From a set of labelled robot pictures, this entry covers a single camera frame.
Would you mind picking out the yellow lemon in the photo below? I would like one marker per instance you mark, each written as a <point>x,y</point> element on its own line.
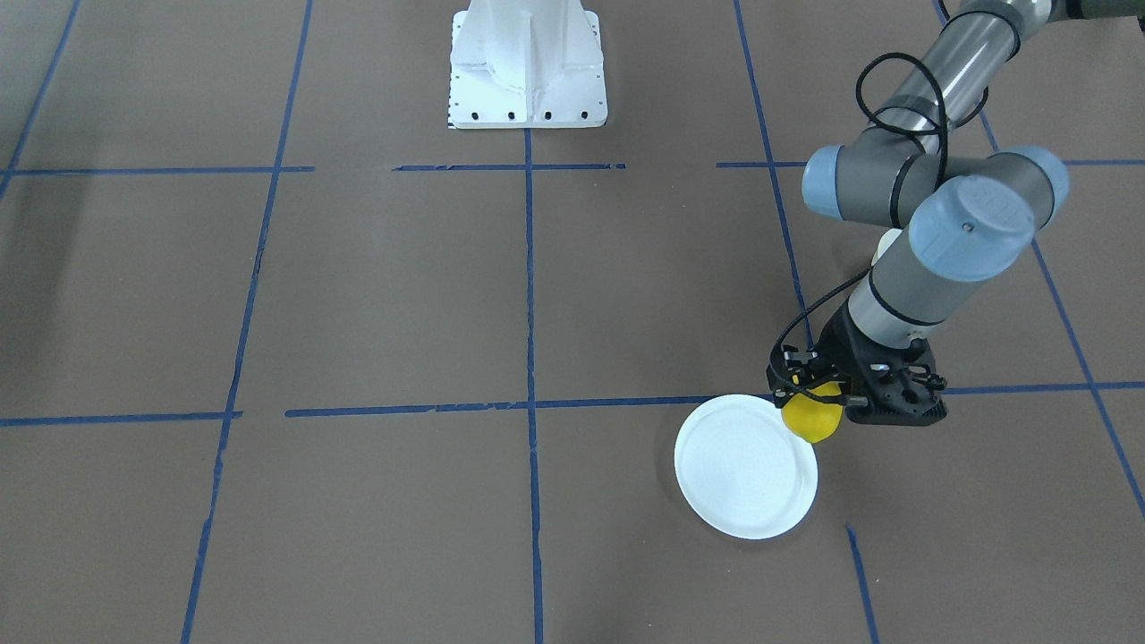
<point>810,419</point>

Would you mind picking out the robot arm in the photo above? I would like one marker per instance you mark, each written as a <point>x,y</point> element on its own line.
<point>958,222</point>

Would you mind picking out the white pedestal column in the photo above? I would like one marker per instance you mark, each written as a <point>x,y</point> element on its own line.
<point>526,64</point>

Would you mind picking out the blue tape grid lines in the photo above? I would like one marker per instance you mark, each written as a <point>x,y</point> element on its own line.
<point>287,360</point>

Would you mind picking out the white bowl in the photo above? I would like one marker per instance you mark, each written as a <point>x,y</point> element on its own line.
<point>884,243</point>

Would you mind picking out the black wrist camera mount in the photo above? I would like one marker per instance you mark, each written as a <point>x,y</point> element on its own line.
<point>901,386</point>

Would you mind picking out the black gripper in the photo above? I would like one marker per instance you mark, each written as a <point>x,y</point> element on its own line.
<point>838,349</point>

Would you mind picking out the white round plate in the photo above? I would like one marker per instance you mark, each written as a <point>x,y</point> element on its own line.
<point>742,470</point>

